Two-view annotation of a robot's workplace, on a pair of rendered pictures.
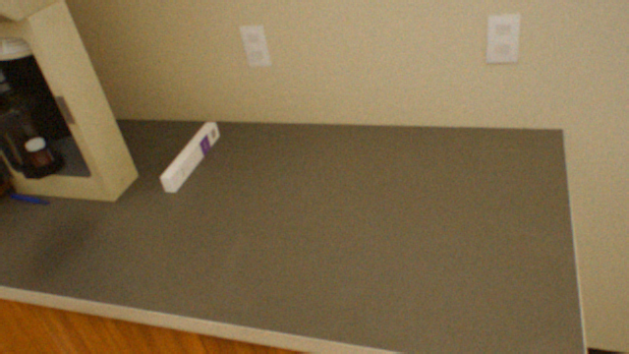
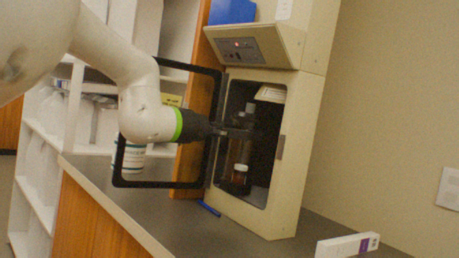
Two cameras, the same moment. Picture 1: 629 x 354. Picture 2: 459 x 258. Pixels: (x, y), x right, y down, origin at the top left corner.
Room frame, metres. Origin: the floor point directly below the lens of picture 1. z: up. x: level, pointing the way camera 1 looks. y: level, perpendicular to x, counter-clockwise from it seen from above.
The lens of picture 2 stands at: (0.15, 0.19, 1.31)
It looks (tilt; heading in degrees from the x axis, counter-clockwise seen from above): 5 degrees down; 27
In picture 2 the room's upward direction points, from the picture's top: 10 degrees clockwise
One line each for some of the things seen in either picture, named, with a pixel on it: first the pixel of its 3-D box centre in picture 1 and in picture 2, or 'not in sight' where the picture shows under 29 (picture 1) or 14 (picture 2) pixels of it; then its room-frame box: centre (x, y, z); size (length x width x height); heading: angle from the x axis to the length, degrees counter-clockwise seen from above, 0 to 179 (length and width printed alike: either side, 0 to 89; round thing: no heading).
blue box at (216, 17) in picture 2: not in sight; (231, 15); (1.16, 0.76, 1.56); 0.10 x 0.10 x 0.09; 66
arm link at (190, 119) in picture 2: not in sight; (182, 124); (0.95, 0.74, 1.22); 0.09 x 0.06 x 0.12; 69
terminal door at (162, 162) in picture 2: not in sight; (169, 125); (1.08, 0.87, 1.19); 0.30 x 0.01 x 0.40; 149
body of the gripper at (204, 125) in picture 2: not in sight; (203, 127); (1.02, 0.71, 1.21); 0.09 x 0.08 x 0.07; 159
